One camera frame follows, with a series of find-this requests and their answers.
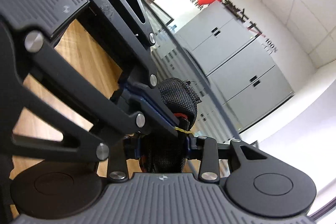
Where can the black shopping bag red print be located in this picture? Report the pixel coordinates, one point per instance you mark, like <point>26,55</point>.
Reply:
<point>178,98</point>

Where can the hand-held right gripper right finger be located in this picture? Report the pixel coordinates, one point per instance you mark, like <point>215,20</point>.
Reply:
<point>188,146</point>

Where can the yellow rubber band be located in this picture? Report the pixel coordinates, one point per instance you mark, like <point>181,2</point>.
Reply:
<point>183,130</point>

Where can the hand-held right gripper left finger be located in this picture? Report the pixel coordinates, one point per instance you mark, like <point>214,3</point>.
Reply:
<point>134,150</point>

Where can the grey metal cabinet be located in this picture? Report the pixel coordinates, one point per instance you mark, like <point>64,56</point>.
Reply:
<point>249,92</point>
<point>215,37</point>

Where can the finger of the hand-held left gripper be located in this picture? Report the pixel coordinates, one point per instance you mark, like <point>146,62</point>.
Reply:
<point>115,14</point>
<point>78,74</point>

